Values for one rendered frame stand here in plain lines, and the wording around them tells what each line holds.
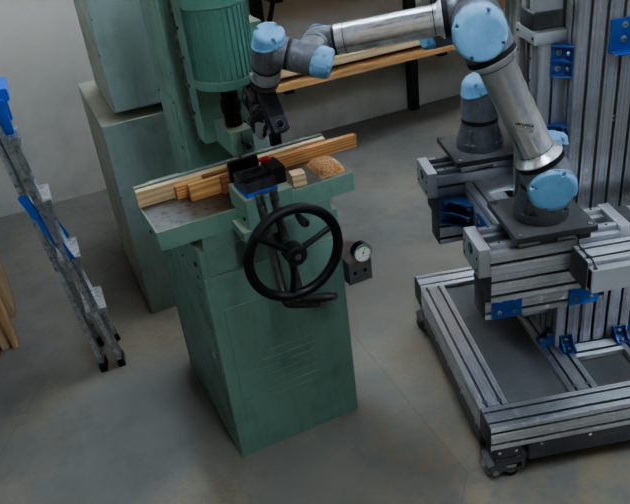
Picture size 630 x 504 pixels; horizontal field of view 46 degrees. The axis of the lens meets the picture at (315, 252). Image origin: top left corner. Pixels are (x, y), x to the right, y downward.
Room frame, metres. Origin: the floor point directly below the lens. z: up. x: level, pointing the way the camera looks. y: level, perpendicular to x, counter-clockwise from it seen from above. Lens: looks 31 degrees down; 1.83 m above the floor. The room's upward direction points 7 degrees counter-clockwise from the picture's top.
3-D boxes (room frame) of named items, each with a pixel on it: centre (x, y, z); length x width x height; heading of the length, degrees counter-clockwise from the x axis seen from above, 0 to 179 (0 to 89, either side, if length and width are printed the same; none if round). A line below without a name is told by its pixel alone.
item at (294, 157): (2.06, 0.10, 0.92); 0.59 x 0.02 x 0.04; 112
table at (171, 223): (1.92, 0.16, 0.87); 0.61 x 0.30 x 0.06; 112
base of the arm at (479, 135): (2.24, -0.58, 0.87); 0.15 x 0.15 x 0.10
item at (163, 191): (2.04, 0.21, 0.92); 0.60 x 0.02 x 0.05; 112
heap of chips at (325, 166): (2.03, -0.06, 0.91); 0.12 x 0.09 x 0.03; 22
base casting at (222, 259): (2.14, 0.23, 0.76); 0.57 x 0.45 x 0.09; 22
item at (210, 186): (1.98, 0.22, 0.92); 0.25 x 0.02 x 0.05; 112
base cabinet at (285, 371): (2.14, 0.23, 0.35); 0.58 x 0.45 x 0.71; 22
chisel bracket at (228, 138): (2.05, 0.19, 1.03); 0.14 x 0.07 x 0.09; 22
